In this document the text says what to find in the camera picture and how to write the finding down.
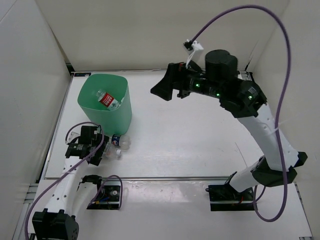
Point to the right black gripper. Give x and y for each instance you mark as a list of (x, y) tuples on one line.
[(175, 79)]

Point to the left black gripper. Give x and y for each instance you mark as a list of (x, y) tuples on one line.
[(96, 159)]

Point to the blue white label clear bottle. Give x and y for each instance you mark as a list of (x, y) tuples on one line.
[(112, 152)]

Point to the red label plastic bottle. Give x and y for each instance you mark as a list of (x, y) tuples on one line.
[(107, 100)]

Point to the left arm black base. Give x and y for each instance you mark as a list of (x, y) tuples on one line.
[(109, 194)]

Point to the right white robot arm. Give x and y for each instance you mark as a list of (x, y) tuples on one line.
[(247, 103)]

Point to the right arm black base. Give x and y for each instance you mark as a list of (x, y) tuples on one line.
[(223, 198)]

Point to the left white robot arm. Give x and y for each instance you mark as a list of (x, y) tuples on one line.
[(74, 189)]

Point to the green plastic bin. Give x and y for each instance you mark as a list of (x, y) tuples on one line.
[(115, 121)]

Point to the Pepsi label plastic bottle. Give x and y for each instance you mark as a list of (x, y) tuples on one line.
[(121, 141)]

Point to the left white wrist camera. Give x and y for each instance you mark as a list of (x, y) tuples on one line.
[(72, 138)]

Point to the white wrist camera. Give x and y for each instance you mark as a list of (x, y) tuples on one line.
[(72, 138), (194, 50)]

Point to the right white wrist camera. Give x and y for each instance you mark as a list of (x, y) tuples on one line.
[(194, 50)]

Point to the white cable tie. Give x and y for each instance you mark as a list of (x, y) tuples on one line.
[(277, 128)]

